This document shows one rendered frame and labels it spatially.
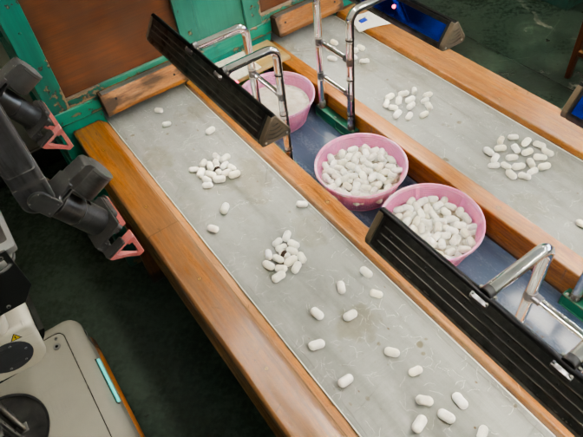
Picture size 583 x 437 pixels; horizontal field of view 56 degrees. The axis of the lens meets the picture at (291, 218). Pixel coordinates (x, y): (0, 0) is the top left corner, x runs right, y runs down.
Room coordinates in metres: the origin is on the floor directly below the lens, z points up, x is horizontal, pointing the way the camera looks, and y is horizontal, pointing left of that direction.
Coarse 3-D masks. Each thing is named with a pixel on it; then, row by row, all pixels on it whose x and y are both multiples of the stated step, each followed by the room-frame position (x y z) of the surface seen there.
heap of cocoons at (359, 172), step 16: (336, 160) 1.19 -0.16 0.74; (352, 160) 1.18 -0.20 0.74; (368, 160) 1.17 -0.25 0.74; (384, 160) 1.16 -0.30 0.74; (336, 176) 1.12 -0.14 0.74; (352, 176) 1.11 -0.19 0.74; (368, 176) 1.12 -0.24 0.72; (384, 176) 1.11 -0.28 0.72; (400, 176) 1.10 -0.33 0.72; (352, 192) 1.05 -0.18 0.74; (368, 192) 1.05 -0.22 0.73
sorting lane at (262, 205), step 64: (128, 128) 1.48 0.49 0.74; (192, 128) 1.44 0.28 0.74; (192, 192) 1.14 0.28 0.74; (256, 192) 1.10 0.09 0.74; (256, 256) 0.88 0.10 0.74; (320, 256) 0.85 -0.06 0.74; (320, 320) 0.66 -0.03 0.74; (384, 320) 0.64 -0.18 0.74; (320, 384) 0.51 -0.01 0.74; (384, 384) 0.49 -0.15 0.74; (448, 384) 0.47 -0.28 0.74
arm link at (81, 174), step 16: (80, 160) 0.77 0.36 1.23; (96, 160) 0.80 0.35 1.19; (64, 176) 0.75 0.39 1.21; (80, 176) 0.74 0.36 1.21; (96, 176) 0.75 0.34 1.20; (112, 176) 0.77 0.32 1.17; (64, 192) 0.72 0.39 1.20; (80, 192) 0.73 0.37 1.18; (96, 192) 0.74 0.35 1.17; (32, 208) 0.68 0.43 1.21; (48, 208) 0.69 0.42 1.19
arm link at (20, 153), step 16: (0, 112) 0.71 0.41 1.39; (0, 128) 0.70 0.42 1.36; (0, 144) 0.70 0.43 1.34; (16, 144) 0.71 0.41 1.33; (0, 160) 0.69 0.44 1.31; (16, 160) 0.70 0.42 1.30; (32, 160) 0.71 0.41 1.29; (16, 176) 0.69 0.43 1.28; (32, 176) 0.70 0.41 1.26; (16, 192) 0.68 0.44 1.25; (32, 192) 0.69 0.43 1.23; (48, 192) 0.70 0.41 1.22
